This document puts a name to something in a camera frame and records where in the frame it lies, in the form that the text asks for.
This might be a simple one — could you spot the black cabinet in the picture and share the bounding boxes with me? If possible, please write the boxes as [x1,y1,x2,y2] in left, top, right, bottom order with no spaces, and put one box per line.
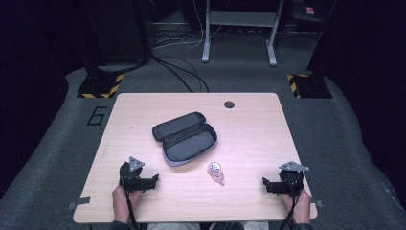
[81,0,151,66]

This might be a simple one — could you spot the person's right hand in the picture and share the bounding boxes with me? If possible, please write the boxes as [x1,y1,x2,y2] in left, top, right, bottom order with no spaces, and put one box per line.
[281,189,312,225]

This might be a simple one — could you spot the white floor cable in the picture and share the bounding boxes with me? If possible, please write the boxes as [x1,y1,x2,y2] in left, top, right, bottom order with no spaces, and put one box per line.
[152,0,225,50]

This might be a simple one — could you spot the black box with red label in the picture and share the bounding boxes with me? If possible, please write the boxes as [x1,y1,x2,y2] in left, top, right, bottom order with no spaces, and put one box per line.
[290,1,322,23]

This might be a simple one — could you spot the black pencil case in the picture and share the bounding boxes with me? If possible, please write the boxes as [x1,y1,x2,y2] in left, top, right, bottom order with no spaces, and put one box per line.
[151,110,219,168]

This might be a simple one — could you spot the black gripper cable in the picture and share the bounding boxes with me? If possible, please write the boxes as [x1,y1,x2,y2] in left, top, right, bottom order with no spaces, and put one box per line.
[279,178,303,230]
[120,173,141,230]

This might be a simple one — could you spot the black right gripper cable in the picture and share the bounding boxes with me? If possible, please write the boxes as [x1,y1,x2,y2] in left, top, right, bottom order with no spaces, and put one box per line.
[279,178,303,230]

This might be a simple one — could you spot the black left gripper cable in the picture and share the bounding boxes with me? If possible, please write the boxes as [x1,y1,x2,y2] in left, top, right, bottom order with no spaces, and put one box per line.
[120,173,141,230]

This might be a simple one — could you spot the black base with hazard tape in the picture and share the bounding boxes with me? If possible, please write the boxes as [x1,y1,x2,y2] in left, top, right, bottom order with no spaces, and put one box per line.
[77,66,124,100]
[285,73,333,100]

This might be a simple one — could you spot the black floor cables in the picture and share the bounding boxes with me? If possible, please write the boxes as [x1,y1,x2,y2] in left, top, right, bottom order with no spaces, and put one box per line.
[151,56,211,94]

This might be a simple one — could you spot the white metal stand frame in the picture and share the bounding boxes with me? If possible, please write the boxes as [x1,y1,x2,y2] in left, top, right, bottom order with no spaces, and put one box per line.
[201,0,285,67]

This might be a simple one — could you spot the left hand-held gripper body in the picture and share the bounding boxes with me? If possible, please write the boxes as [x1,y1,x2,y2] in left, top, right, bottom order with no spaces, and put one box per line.
[119,155,148,194]

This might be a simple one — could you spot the pink keychain charm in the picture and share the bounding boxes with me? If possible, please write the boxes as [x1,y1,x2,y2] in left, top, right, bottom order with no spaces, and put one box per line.
[207,161,226,186]

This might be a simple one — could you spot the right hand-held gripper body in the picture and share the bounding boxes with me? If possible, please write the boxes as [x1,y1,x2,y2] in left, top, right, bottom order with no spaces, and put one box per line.
[277,160,310,197]

